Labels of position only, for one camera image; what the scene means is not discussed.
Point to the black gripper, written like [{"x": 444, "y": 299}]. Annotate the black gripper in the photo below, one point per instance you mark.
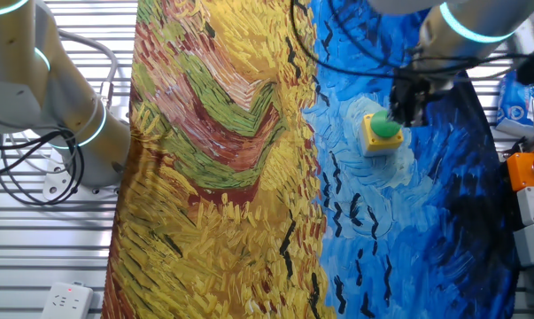
[{"x": 415, "y": 95}]

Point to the yellow box green push button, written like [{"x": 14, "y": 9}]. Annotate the yellow box green push button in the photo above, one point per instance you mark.
[{"x": 379, "y": 137}]

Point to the orange box red button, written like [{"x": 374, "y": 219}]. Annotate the orange box red button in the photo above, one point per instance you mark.
[{"x": 525, "y": 170}]

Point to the grey box red button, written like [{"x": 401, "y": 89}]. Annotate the grey box red button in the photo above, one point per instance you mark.
[{"x": 532, "y": 206}]

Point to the blue tissue pack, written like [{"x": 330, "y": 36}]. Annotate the blue tissue pack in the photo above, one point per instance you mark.
[{"x": 514, "y": 108}]

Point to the painted wheat field tablecloth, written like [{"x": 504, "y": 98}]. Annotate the painted wheat field tablecloth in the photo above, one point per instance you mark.
[{"x": 231, "y": 186}]

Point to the white power strip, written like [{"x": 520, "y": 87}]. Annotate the white power strip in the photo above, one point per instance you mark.
[{"x": 67, "y": 301}]

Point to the plain grey switch box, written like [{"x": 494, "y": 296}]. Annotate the plain grey switch box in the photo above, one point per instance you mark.
[{"x": 532, "y": 243}]

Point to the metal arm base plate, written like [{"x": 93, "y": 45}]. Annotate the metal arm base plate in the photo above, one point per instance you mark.
[{"x": 56, "y": 184}]

